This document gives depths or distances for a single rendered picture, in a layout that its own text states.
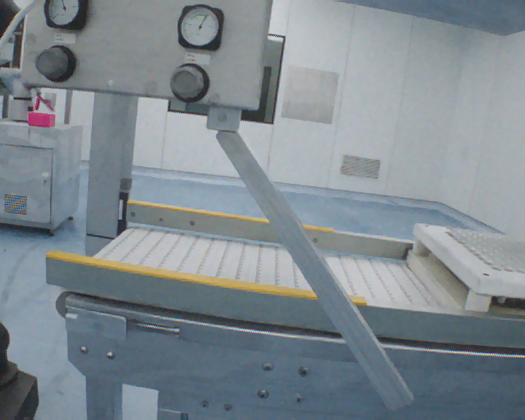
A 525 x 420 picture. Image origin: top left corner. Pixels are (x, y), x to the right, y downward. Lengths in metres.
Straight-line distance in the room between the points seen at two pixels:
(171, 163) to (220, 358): 5.37
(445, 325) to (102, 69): 0.42
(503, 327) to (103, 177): 0.62
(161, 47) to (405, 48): 5.97
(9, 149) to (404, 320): 2.98
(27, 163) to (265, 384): 2.83
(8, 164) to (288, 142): 3.70
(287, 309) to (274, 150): 5.38
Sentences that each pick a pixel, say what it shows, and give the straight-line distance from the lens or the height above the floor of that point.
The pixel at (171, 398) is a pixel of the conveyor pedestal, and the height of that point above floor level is 0.69.
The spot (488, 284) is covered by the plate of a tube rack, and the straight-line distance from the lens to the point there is 0.52.
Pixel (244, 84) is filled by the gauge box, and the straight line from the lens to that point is 0.38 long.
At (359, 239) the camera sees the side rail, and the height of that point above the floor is 0.86.
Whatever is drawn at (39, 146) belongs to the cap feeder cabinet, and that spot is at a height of 0.63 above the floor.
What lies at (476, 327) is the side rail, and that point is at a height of 0.86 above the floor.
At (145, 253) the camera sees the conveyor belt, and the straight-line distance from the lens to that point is 0.62.
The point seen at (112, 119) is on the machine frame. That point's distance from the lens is 0.74.
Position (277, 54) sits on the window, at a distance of 5.81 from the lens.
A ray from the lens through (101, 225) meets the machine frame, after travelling 0.78.
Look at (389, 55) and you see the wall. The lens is 6.20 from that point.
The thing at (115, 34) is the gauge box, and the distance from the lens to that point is 0.41.
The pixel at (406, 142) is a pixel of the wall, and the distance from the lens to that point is 6.31.
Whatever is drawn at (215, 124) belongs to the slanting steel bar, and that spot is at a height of 1.03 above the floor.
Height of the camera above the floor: 1.05
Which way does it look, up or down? 12 degrees down
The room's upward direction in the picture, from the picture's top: 8 degrees clockwise
